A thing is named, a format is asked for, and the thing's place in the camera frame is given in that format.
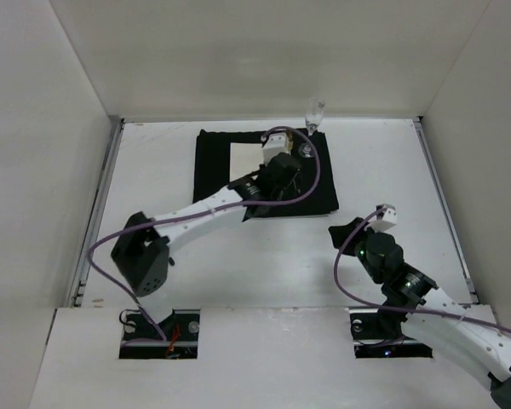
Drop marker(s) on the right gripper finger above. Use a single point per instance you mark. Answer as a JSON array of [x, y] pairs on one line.
[[339, 234], [344, 250]]

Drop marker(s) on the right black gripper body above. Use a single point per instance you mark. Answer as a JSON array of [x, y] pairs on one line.
[[346, 235]]

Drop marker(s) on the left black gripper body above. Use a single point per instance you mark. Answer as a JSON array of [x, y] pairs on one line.
[[287, 166]]

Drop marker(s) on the square white plate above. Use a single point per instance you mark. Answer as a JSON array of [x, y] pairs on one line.
[[244, 159]]

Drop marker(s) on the black cloth placemat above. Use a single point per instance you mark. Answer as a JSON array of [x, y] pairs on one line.
[[211, 172]]

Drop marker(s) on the clear wine glass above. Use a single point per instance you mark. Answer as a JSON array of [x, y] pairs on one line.
[[313, 119]]

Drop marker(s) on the gold fork green handle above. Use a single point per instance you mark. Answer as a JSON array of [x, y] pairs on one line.
[[295, 182]]

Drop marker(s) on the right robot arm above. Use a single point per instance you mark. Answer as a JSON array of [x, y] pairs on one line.
[[416, 307]]

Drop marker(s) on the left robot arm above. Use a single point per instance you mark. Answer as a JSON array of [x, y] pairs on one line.
[[142, 254]]

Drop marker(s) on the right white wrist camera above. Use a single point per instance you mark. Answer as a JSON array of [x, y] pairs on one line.
[[386, 218]]

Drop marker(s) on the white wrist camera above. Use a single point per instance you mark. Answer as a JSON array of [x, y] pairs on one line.
[[386, 218], [273, 145]]

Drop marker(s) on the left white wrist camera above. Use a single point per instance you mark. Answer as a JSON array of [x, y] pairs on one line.
[[273, 145]]

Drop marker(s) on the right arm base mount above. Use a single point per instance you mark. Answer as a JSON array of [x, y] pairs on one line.
[[378, 336]]

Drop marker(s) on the right aluminium table rail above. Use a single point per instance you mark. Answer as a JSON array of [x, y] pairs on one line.
[[445, 208]]

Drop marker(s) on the aluminium table rail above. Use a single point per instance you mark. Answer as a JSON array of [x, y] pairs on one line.
[[81, 267], [445, 208]]

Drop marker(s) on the left aluminium table rail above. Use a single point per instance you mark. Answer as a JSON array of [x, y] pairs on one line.
[[81, 267]]

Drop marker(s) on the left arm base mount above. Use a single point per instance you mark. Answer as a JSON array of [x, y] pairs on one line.
[[177, 338]]

